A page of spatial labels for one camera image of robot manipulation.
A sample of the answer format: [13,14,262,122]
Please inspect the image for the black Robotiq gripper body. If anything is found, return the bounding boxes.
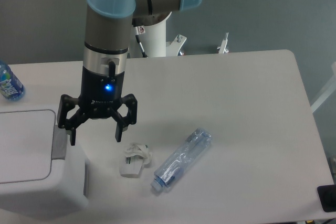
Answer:
[77,67,124,120]

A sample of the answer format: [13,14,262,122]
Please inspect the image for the white trash can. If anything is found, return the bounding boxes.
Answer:
[1,106,89,219]

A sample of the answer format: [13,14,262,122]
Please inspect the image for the white frame at right edge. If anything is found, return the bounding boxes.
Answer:
[310,62,335,113]

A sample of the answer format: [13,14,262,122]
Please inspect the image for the blue labelled drink bottle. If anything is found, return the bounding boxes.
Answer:
[1,61,25,101]

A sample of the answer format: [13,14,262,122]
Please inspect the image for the black cable on pedestal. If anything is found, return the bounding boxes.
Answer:
[134,26,148,58]

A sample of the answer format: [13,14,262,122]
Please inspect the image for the black device at table edge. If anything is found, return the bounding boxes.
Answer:
[317,185,335,212]

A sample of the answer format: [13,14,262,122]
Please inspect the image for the empty clear plastic bottle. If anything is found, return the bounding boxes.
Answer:
[151,127,212,193]

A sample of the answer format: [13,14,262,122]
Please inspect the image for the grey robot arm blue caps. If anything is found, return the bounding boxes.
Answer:
[57,0,202,145]

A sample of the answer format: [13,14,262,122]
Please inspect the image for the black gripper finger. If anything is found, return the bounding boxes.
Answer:
[107,93,138,142]
[57,94,89,146]

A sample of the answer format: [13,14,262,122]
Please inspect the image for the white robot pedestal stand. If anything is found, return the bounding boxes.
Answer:
[125,11,230,59]

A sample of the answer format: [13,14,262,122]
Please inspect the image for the crushed white paper cup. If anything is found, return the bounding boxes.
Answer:
[119,143,152,178]

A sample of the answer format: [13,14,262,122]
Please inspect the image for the grey trash can push button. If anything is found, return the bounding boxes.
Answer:
[51,125,69,160]

